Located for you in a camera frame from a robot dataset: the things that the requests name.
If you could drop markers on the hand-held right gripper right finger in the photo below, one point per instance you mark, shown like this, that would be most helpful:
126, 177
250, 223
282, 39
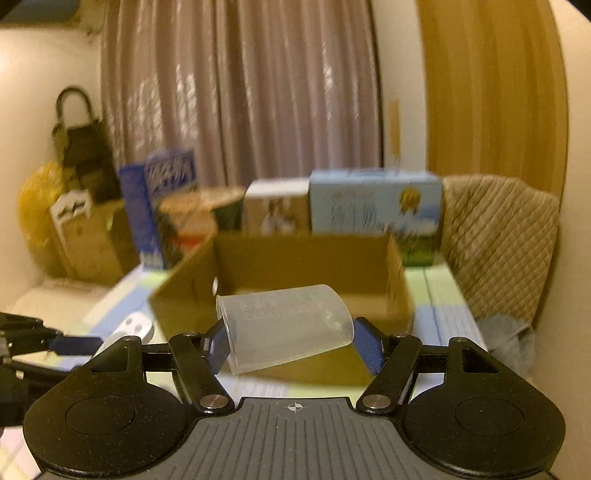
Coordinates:
367, 346

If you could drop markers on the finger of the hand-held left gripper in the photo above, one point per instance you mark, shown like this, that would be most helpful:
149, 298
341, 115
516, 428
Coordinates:
74, 345

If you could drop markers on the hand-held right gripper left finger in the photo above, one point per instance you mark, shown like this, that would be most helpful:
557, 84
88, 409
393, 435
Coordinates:
219, 344

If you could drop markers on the white plastic object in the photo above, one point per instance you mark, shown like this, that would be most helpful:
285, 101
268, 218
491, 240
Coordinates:
134, 327

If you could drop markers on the translucent plastic cup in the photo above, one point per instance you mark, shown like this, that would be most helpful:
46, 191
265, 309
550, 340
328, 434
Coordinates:
286, 327

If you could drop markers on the red packet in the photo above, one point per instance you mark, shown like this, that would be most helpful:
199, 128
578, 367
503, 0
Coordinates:
189, 243

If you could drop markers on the light blue milk carton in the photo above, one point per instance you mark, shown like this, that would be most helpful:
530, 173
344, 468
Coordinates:
369, 212

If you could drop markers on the grey cloth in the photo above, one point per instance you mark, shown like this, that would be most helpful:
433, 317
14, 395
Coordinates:
508, 341

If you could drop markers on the yellow plastic bag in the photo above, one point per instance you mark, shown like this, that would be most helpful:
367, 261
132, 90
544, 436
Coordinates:
37, 207

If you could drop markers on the instant noodle bowl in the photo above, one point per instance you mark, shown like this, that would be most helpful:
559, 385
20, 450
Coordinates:
198, 203

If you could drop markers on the white product box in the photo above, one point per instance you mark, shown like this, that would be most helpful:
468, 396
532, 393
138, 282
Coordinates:
277, 207

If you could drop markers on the dark blue milk carton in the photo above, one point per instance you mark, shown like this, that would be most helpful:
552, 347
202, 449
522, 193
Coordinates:
157, 203

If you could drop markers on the quilted beige chair cover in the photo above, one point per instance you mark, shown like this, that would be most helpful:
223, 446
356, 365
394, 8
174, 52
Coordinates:
498, 240

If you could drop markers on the dark woven basket bag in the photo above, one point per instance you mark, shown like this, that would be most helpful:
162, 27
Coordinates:
87, 157

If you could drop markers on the beige patterned curtain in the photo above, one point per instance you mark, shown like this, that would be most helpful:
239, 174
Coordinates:
240, 92

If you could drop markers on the wooden door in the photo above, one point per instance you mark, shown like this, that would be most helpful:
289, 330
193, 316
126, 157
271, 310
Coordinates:
494, 92

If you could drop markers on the wooden wall strip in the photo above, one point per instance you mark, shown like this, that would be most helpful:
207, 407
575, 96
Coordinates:
395, 134

